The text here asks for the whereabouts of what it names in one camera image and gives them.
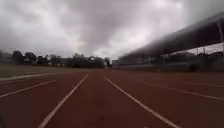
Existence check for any grandstand building with roof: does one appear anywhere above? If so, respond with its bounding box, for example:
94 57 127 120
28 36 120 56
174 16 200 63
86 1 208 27
112 11 224 73

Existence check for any red running track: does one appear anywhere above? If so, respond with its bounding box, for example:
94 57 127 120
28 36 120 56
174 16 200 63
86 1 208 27
0 69 224 128

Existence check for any row of trees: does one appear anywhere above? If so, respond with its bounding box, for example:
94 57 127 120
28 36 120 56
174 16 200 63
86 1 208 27
0 49 113 69

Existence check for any pale concrete kerb strip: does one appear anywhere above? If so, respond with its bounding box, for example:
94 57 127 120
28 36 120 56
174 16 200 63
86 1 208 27
0 72 57 82

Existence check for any grass field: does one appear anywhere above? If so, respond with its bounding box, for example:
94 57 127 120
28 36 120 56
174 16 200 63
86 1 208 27
0 64 91 79

